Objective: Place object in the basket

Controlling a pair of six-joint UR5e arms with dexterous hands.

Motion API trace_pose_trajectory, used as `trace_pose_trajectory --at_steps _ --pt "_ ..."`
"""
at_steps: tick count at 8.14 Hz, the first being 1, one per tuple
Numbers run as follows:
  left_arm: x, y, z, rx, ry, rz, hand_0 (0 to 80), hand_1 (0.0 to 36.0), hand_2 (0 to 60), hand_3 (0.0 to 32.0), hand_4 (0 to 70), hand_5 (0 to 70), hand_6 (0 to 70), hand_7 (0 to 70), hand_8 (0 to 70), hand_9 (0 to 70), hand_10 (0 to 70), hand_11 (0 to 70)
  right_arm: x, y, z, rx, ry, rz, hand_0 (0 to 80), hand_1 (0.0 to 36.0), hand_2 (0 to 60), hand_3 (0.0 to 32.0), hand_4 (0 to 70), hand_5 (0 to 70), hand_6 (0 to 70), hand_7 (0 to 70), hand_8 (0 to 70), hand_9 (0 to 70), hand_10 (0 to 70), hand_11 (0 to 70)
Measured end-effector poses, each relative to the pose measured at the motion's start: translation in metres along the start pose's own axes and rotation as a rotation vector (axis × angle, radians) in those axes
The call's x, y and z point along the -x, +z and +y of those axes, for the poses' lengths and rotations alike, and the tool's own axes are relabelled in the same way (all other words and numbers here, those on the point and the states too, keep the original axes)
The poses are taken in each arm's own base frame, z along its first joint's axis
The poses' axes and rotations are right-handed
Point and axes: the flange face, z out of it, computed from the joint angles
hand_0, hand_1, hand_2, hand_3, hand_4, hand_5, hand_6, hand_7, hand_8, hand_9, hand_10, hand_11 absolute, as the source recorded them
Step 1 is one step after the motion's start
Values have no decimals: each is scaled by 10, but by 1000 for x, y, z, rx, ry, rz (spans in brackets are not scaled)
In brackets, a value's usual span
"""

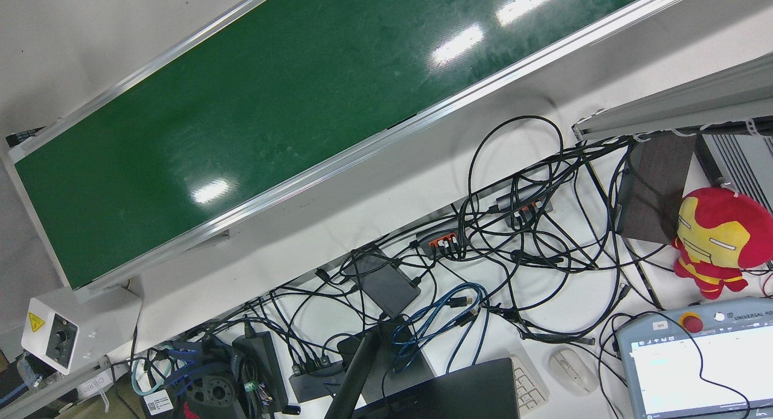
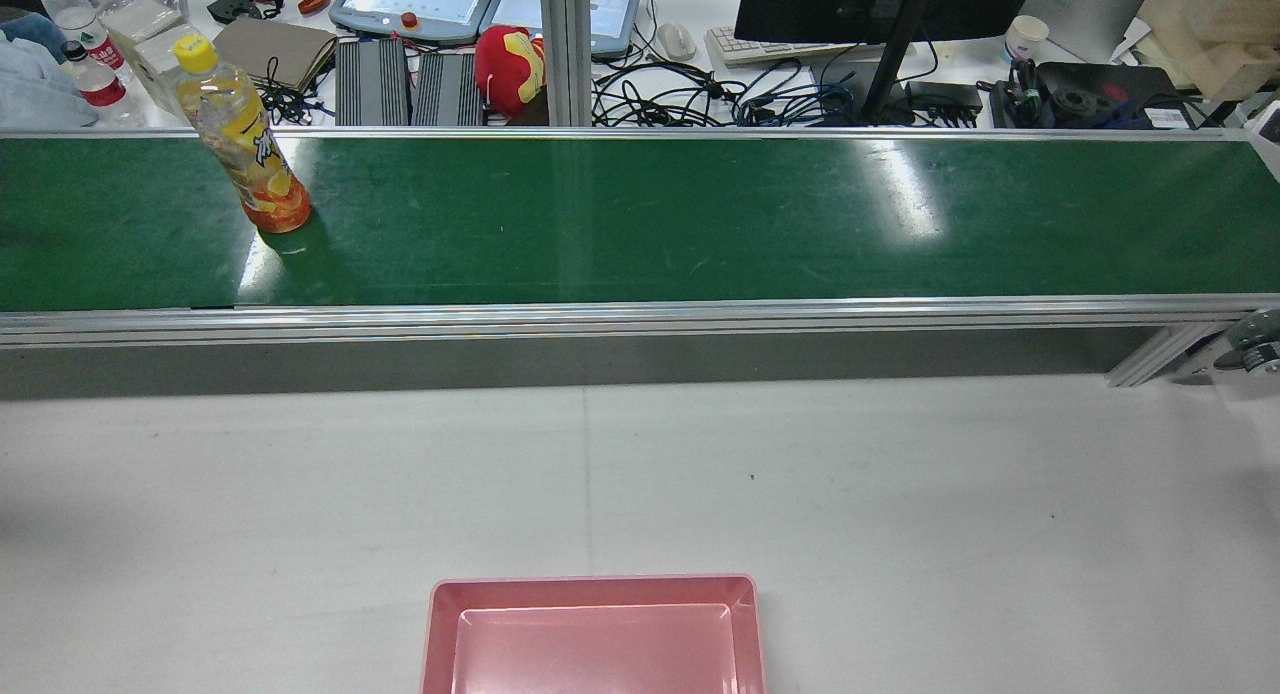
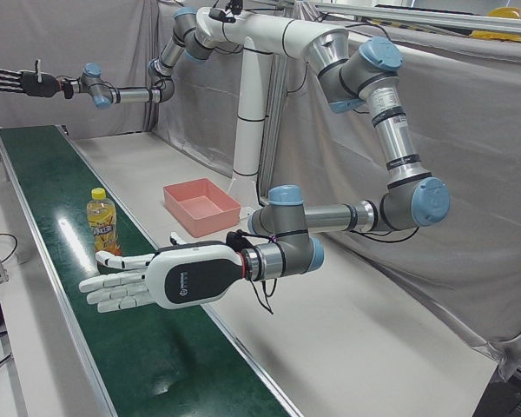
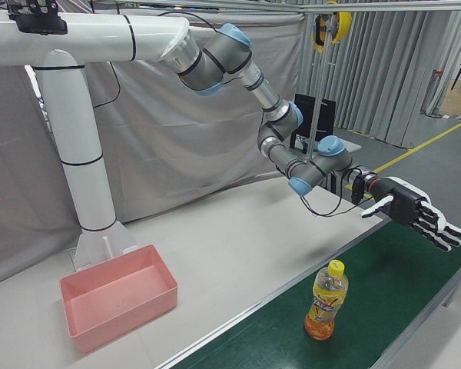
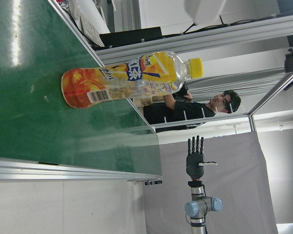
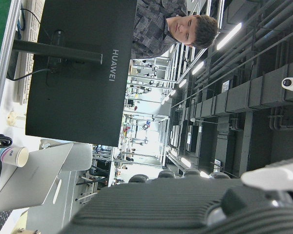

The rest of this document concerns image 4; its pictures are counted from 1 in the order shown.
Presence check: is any black computer monitor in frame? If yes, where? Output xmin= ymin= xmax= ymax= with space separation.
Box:
xmin=317 ymin=98 xmax=337 ymax=136
xmin=294 ymin=93 xmax=316 ymax=138

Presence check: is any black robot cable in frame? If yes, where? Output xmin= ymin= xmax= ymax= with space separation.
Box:
xmin=92 ymin=10 xmax=222 ymax=109

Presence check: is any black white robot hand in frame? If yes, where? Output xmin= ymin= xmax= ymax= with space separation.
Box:
xmin=360 ymin=176 xmax=461 ymax=254

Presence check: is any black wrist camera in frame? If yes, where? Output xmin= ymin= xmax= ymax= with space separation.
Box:
xmin=350 ymin=175 xmax=365 ymax=204

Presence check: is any pink plastic basket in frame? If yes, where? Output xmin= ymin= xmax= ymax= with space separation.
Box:
xmin=59 ymin=244 xmax=179 ymax=354

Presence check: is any grey pleated curtain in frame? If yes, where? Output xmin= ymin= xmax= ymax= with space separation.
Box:
xmin=299 ymin=9 xmax=461 ymax=150

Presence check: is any yellow capped juice bottle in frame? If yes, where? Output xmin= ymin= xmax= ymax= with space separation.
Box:
xmin=303 ymin=259 xmax=350 ymax=341

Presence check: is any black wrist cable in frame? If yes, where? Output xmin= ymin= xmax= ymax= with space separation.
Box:
xmin=298 ymin=165 xmax=364 ymax=218

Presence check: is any yellow cable reel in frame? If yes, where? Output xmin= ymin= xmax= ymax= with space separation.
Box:
xmin=310 ymin=10 xmax=353 ymax=54

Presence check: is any aluminium frame post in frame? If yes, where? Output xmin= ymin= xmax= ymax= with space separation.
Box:
xmin=306 ymin=0 xmax=328 ymax=165

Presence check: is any green conveyor belt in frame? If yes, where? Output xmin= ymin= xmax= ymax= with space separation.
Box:
xmin=153 ymin=213 xmax=461 ymax=369

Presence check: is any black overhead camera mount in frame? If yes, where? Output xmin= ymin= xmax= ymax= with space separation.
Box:
xmin=6 ymin=0 xmax=69 ymax=35

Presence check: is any grey cloth backdrop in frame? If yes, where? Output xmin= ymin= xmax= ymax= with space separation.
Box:
xmin=0 ymin=7 xmax=305 ymax=289

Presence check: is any dark stand with red top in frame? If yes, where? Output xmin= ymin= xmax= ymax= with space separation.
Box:
xmin=421 ymin=69 xmax=445 ymax=118

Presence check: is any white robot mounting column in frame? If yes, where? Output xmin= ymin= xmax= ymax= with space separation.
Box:
xmin=0 ymin=9 xmax=191 ymax=271

